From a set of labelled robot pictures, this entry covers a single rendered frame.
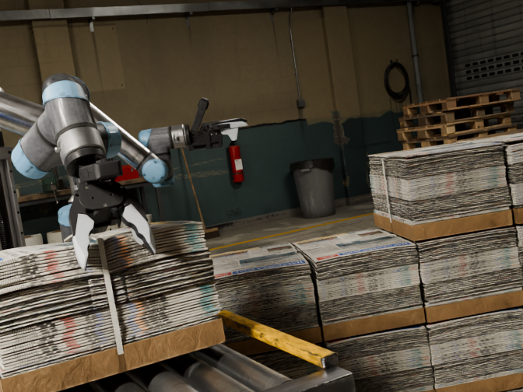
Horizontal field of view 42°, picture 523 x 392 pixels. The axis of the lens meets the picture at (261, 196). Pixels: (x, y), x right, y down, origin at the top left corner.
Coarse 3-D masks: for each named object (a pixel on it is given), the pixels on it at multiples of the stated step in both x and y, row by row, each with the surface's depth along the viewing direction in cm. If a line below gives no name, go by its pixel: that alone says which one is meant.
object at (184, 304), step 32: (160, 224) 126; (192, 224) 119; (128, 256) 114; (160, 256) 116; (192, 256) 119; (128, 288) 114; (160, 288) 116; (192, 288) 119; (160, 320) 116; (192, 320) 118
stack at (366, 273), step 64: (256, 256) 201; (320, 256) 186; (384, 256) 183; (448, 256) 186; (512, 256) 188; (256, 320) 181; (320, 320) 187; (448, 320) 188; (512, 320) 188; (384, 384) 186; (448, 384) 188
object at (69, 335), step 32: (0, 256) 114; (32, 256) 107; (64, 256) 109; (0, 288) 106; (32, 288) 107; (64, 288) 109; (0, 320) 105; (32, 320) 106; (64, 320) 109; (0, 352) 104; (32, 352) 106; (64, 352) 108
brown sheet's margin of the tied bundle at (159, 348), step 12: (204, 324) 119; (216, 324) 120; (156, 336) 115; (168, 336) 116; (180, 336) 117; (192, 336) 118; (204, 336) 119; (216, 336) 120; (144, 348) 114; (156, 348) 115; (168, 348) 116; (180, 348) 117; (192, 348) 118; (144, 360) 114; (156, 360) 115
